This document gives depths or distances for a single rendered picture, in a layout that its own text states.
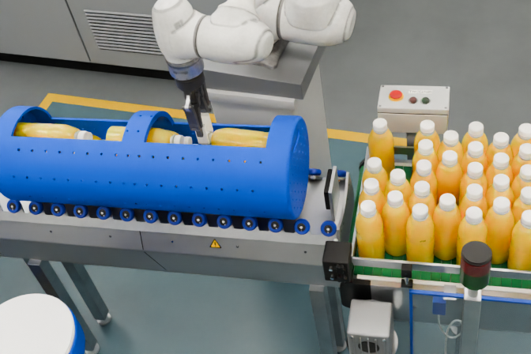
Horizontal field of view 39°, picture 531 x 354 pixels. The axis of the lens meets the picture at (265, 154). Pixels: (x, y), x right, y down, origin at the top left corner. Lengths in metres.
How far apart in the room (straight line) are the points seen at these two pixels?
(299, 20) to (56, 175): 0.83
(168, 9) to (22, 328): 0.88
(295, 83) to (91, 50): 2.09
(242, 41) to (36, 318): 0.88
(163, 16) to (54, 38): 2.62
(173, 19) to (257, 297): 1.64
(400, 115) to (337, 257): 0.48
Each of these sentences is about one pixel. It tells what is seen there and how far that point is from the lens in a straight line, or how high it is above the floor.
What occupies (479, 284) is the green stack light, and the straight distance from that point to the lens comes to 1.70.
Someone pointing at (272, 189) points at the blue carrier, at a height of 1.15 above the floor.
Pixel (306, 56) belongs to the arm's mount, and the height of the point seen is 1.06.
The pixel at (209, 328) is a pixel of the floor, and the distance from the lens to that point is 3.10.
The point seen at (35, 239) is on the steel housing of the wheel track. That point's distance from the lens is 2.46.
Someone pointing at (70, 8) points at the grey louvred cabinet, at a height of 0.47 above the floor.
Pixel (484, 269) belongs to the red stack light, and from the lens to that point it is 1.66.
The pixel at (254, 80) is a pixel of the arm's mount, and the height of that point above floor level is 1.06.
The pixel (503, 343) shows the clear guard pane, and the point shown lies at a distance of 2.14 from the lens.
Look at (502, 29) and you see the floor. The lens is 4.26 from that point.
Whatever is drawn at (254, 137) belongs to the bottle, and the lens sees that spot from 1.99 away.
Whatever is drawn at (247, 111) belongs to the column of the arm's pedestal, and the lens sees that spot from 2.50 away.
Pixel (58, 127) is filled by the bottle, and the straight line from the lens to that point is 2.23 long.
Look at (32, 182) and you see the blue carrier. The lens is 2.22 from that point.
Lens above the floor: 2.59
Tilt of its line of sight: 46 degrees down
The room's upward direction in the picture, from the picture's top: 12 degrees counter-clockwise
